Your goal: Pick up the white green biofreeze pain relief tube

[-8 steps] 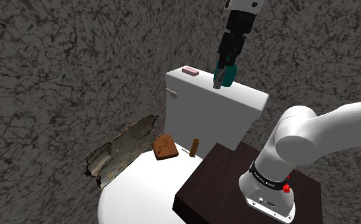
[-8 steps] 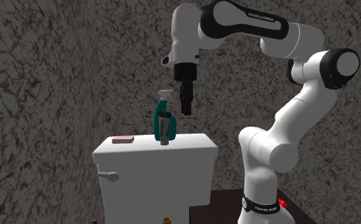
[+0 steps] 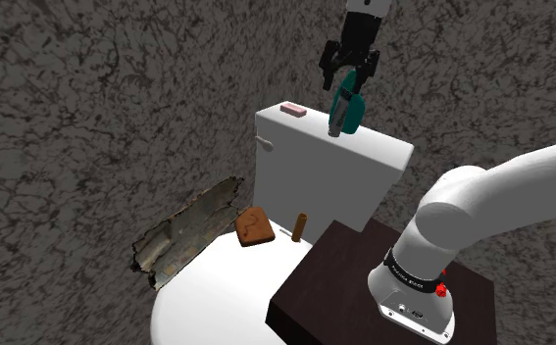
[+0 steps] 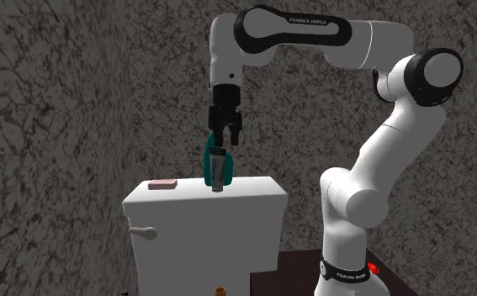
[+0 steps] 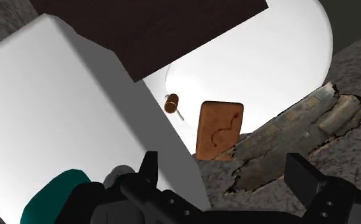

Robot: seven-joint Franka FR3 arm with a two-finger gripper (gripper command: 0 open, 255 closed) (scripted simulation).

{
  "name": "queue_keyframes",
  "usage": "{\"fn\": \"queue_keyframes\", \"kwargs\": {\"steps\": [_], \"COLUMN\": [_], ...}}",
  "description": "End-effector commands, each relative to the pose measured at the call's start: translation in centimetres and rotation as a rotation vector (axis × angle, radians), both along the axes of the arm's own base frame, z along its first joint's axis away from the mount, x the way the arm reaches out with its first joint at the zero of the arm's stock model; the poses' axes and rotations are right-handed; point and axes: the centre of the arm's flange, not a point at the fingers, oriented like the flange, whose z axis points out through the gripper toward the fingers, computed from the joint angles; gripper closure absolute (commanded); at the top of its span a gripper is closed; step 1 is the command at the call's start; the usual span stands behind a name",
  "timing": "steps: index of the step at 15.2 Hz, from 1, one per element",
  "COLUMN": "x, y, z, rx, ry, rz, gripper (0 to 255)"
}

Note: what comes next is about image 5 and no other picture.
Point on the brown rectangular slab with squiggle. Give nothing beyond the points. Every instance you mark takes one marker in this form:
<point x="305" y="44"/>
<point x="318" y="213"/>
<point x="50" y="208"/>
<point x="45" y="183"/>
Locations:
<point x="219" y="130"/>

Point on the small brown cylinder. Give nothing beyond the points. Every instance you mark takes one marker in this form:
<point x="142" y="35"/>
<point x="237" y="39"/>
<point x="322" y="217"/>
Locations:
<point x="171" y="104"/>

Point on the small grey round object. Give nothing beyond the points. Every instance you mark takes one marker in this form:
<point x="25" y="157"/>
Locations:
<point x="118" y="173"/>

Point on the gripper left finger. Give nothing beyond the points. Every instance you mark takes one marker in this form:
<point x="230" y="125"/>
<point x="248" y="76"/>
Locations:
<point x="155" y="198"/>

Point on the teal rounded object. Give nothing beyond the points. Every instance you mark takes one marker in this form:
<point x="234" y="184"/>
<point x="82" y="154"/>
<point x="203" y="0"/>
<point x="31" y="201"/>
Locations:
<point x="53" y="198"/>

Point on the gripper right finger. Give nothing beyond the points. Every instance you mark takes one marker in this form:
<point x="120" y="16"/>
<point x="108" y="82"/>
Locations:
<point x="319" y="192"/>

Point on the dark brown robot stand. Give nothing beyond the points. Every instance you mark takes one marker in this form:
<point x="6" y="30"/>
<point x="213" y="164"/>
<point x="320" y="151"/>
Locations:
<point x="155" y="31"/>

